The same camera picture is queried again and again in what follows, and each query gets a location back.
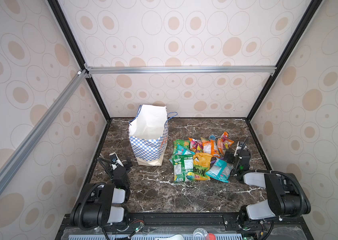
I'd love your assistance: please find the green Fox's candy packet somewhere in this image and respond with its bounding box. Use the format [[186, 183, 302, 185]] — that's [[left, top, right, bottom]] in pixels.
[[171, 155, 195, 183]]

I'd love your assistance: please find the teal mint blossom packet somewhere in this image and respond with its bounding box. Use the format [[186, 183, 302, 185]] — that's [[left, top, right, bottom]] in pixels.
[[169, 145, 195, 163]]

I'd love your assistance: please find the left slanted aluminium rail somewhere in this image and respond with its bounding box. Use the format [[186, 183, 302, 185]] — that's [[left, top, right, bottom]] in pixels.
[[0, 70, 88, 195]]

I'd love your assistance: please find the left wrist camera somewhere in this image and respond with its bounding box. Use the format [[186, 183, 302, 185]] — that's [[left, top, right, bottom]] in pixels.
[[110, 153, 124, 169]]

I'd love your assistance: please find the clear plastic bottle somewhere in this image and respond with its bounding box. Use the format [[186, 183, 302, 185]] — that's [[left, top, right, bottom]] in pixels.
[[192, 228, 209, 240]]

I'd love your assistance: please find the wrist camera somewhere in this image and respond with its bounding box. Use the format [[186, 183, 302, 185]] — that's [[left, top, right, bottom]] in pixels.
[[235, 141, 243, 152], [110, 153, 124, 169]]

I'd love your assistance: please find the yellow green snack packet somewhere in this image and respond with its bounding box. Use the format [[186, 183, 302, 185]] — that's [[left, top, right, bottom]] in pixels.
[[193, 153, 213, 181]]

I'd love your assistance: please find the colourful fruit candy packet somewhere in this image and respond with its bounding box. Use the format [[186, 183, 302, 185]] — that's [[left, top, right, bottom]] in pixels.
[[189, 138, 203, 153]]

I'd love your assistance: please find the orange Fox's candy packet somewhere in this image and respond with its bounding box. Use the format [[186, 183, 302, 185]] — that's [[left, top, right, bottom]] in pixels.
[[201, 138, 221, 158]]

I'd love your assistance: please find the red cap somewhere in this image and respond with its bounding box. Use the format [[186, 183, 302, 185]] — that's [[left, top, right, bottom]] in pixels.
[[208, 233, 216, 240]]

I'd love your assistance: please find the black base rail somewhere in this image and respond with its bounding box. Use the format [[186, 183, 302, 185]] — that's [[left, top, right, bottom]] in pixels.
[[55, 212, 314, 240]]

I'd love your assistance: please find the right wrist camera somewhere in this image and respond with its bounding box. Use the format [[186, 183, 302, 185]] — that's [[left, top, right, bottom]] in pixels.
[[235, 141, 243, 152]]

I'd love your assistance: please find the horizontal aluminium rail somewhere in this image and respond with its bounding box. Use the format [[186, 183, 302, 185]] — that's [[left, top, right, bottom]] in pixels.
[[87, 66, 277, 75]]

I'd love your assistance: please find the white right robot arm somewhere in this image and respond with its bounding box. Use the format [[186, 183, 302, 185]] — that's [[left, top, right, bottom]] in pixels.
[[223, 149, 311, 222]]

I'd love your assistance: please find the green chips snack packet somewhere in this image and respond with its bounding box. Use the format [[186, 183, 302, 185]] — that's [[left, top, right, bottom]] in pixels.
[[173, 140, 190, 151]]

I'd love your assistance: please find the blue checkered paper bag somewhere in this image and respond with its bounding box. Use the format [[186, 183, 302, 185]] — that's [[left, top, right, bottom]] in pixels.
[[129, 105, 177, 166]]

